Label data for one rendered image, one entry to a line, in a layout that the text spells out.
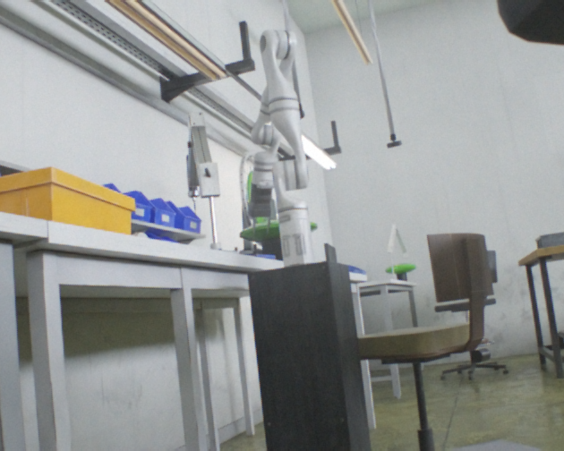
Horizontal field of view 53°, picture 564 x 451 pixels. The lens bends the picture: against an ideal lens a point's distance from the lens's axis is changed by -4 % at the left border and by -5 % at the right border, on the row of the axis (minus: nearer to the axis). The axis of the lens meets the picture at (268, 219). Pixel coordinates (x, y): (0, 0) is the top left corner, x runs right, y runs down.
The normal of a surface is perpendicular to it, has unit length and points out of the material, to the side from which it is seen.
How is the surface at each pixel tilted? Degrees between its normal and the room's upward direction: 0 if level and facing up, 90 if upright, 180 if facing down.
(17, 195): 94
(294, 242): 90
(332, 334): 90
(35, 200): 94
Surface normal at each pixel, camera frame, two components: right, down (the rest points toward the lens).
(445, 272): 0.38, -0.20
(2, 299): 0.93, -0.16
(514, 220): -0.35, -0.12
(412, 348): -0.77, -0.03
